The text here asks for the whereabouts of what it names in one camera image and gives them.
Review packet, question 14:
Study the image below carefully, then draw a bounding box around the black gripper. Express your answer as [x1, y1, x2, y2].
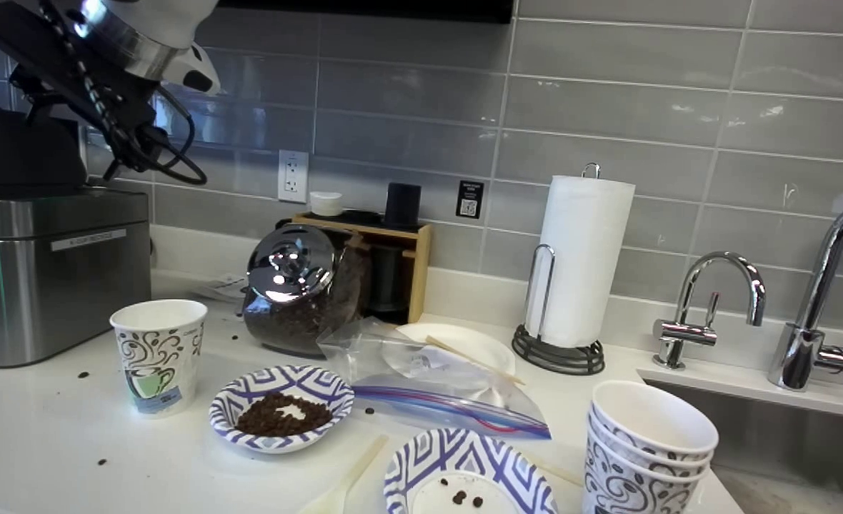
[0, 0, 176, 187]

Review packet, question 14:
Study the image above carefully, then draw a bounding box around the black cylinder container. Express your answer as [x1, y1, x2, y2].
[382, 181, 422, 231]

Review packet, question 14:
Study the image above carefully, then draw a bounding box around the black box appliance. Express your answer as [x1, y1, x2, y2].
[0, 97, 87, 191]

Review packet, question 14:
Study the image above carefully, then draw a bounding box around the white power outlet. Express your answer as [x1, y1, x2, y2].
[275, 150, 312, 205]

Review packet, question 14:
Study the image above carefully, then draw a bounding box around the chrome jar lid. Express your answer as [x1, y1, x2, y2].
[246, 222, 340, 308]

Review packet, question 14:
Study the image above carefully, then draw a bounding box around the small white object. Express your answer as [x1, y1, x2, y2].
[305, 188, 346, 220]

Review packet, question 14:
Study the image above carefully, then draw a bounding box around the paper cup with mug print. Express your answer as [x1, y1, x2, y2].
[105, 298, 212, 418]

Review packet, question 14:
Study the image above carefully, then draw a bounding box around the blue patterned paper bowl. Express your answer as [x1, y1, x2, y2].
[380, 425, 558, 514]
[206, 364, 358, 458]

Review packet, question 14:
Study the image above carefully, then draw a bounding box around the pile of coffee grounds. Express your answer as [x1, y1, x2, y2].
[233, 392, 333, 439]

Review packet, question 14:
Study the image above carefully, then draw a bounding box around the wooden box holder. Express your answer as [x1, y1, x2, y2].
[288, 211, 433, 325]

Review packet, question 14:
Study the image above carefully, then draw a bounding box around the white paper plate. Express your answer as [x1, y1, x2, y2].
[393, 319, 516, 379]

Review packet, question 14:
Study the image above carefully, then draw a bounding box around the clear zip plastic bag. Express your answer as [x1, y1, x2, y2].
[329, 317, 555, 444]

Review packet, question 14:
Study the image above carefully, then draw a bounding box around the white paper towel roll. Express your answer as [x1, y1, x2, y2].
[522, 171, 638, 352]

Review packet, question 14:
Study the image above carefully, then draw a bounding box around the white swirl paper cup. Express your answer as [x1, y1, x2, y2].
[576, 439, 705, 514]
[586, 379, 720, 469]
[586, 422, 715, 484]

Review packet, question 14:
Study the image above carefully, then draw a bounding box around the small chrome faucet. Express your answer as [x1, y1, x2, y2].
[652, 249, 769, 371]

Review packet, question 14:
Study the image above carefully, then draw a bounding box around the large chrome faucet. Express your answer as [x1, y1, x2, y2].
[769, 188, 843, 392]

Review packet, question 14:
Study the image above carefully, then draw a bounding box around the steel sink basin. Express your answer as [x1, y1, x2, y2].
[638, 365, 843, 514]

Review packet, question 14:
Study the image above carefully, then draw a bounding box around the dark wall cabinet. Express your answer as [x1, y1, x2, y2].
[218, 0, 516, 27]

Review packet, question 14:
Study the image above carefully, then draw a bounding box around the black wall socket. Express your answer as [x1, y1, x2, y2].
[453, 178, 486, 222]

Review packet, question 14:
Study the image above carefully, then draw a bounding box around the black wire towel holder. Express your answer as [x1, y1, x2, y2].
[508, 164, 608, 378]

